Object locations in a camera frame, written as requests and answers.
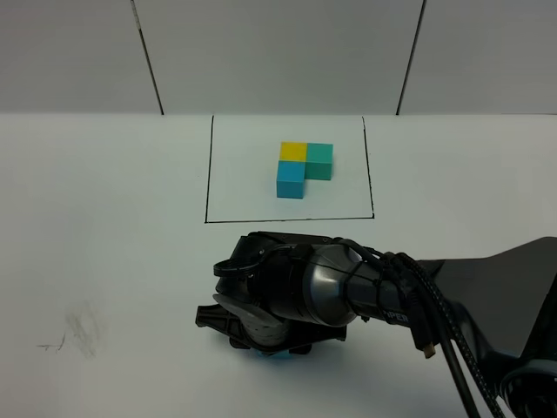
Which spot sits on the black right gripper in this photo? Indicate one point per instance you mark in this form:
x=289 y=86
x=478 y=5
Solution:
x=294 y=301

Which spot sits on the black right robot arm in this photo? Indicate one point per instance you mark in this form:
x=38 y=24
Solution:
x=494 y=318

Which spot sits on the blue template cube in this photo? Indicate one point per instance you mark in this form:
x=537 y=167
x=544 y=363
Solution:
x=290 y=180

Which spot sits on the white template paper sheet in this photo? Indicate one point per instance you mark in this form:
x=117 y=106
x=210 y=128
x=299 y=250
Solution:
x=244 y=164

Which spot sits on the yellow template cube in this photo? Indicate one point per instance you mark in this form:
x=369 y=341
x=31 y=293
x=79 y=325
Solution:
x=293 y=151

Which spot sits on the green template cube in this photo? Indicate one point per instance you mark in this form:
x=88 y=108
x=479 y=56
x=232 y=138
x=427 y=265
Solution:
x=319 y=161

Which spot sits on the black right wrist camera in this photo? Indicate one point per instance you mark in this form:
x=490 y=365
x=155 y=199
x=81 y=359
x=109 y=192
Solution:
x=245 y=266

